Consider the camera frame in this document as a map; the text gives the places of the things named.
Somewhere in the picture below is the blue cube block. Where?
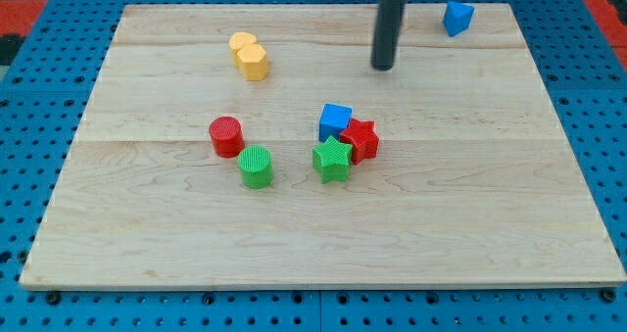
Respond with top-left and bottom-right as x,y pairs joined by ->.
318,104 -> 353,142

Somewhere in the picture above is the yellow hexagon block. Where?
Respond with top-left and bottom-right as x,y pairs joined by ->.
236,44 -> 269,81

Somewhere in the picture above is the green cylinder block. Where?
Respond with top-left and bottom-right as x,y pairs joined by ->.
237,145 -> 273,189

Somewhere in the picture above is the wooden board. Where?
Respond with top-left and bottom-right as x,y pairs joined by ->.
20,4 -> 626,291

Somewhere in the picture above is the red cylinder block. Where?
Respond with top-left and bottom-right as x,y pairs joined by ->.
209,116 -> 245,158

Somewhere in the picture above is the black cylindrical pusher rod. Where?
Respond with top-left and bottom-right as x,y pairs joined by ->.
370,0 -> 407,71

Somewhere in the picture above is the blue triangle block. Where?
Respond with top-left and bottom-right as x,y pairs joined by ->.
443,1 -> 474,37

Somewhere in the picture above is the green star block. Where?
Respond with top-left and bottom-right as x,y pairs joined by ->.
313,136 -> 353,184

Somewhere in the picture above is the red star block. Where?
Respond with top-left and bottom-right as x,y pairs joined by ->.
339,118 -> 379,165

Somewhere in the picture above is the yellow heart block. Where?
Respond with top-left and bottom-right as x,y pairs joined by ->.
228,31 -> 258,68

